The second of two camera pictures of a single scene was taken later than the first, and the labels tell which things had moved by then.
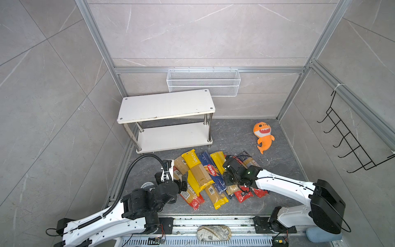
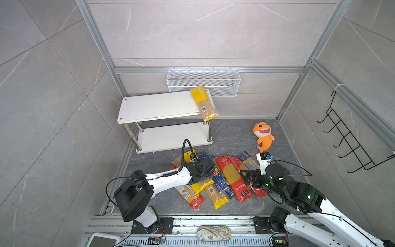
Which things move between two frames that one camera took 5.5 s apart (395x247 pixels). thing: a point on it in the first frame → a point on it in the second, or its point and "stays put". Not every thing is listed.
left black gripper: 178,182 → 210,174
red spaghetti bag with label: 195,200 stays put
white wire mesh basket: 220,82 stays put
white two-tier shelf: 167,121 stays put
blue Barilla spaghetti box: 217,178 stays put
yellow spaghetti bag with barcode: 218,158 → 205,107
